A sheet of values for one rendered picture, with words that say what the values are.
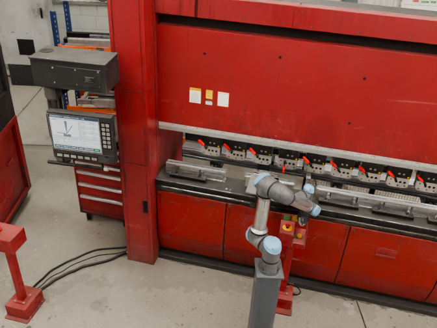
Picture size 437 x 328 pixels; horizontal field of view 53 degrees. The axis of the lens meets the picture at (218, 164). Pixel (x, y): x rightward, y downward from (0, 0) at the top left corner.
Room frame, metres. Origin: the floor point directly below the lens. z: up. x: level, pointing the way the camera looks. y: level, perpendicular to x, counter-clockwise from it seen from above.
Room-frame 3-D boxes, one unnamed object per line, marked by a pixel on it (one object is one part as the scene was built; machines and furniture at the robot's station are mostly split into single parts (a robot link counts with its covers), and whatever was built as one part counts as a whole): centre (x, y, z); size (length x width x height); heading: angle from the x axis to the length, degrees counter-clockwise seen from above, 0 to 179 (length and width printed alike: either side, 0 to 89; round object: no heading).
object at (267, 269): (2.12, -0.38, 0.82); 0.15 x 0.15 x 0.10
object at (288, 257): (2.54, -0.59, 0.39); 0.05 x 0.05 x 0.54; 80
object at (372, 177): (2.75, -1.11, 1.20); 0.15 x 0.09 x 0.17; 78
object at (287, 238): (2.54, -0.59, 0.75); 0.20 x 0.16 x 0.18; 80
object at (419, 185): (2.66, -1.51, 1.20); 0.15 x 0.09 x 0.17; 78
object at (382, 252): (2.54, -1.33, 0.58); 0.15 x 0.02 x 0.07; 78
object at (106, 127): (2.63, 0.92, 1.42); 0.45 x 0.12 x 0.36; 83
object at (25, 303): (2.29, 1.46, 0.41); 0.25 x 0.20 x 0.83; 168
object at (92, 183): (3.56, 1.04, 0.50); 0.50 x 0.50 x 1.00; 78
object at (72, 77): (2.72, 0.96, 1.53); 0.51 x 0.25 x 0.85; 83
